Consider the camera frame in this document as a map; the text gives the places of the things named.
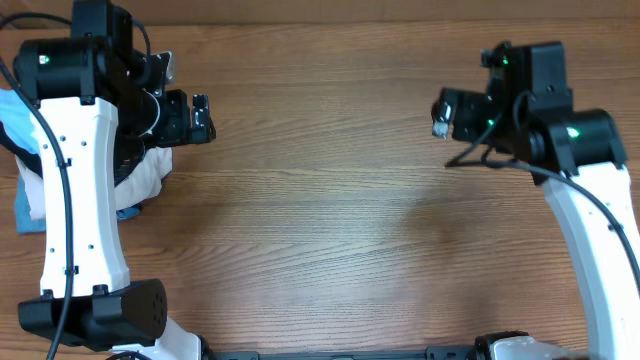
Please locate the folded blue denim garment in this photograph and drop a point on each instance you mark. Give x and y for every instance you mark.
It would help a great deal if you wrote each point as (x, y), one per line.
(26, 225)

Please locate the light blue printed t-shirt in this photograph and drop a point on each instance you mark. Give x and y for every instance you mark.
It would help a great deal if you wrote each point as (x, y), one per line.
(15, 117)

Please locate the folded beige garment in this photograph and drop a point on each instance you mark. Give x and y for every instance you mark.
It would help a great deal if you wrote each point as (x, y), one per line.
(143, 183)

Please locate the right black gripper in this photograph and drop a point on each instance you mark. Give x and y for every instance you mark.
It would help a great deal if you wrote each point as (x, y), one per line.
(466, 107)

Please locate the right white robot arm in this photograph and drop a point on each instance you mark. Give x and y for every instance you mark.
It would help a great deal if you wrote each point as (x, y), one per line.
(578, 159)

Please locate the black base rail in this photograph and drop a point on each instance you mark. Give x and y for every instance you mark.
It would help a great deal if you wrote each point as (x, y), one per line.
(466, 352)

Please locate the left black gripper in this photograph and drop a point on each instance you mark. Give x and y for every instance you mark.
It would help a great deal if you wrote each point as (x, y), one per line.
(180, 131)

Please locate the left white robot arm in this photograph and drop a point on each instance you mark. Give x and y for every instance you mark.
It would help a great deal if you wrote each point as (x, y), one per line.
(98, 106)

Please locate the folded black garment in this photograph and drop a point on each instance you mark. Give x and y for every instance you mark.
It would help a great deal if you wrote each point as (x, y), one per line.
(31, 161)

